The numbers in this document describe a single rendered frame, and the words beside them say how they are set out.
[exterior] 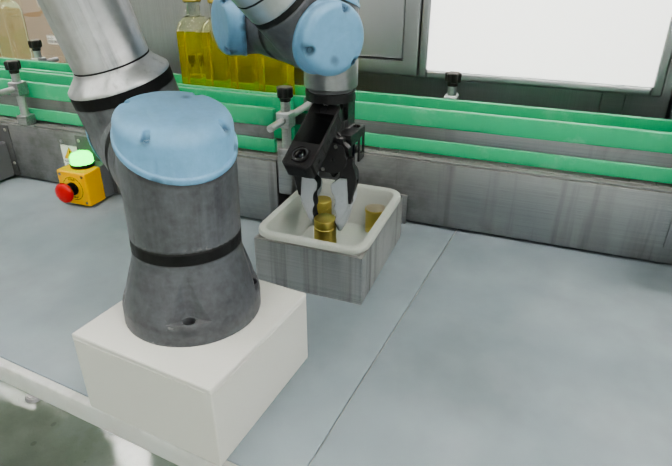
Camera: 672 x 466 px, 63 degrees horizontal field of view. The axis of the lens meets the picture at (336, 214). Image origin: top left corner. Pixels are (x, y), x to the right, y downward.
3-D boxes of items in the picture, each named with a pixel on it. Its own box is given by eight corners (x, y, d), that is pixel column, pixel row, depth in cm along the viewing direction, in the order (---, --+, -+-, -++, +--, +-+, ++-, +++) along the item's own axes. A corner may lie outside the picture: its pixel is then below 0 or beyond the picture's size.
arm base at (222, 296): (189, 367, 54) (178, 281, 50) (96, 313, 61) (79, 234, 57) (287, 296, 65) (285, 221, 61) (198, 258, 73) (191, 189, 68)
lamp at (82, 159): (100, 163, 110) (97, 149, 109) (83, 171, 107) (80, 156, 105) (82, 160, 112) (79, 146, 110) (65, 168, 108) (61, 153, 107)
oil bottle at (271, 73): (297, 126, 113) (293, 17, 104) (285, 135, 109) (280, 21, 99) (272, 124, 115) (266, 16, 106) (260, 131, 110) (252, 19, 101)
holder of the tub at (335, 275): (407, 223, 103) (410, 185, 100) (361, 305, 80) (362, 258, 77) (323, 209, 109) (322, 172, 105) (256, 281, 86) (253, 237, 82)
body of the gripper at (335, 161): (366, 161, 86) (368, 84, 80) (345, 181, 79) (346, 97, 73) (320, 154, 88) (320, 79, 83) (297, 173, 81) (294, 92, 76)
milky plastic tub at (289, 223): (401, 234, 98) (404, 189, 95) (362, 303, 80) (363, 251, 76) (312, 218, 104) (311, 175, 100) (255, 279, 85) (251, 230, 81)
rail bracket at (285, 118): (319, 140, 105) (318, 73, 99) (280, 171, 91) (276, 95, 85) (304, 138, 106) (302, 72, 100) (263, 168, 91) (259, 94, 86)
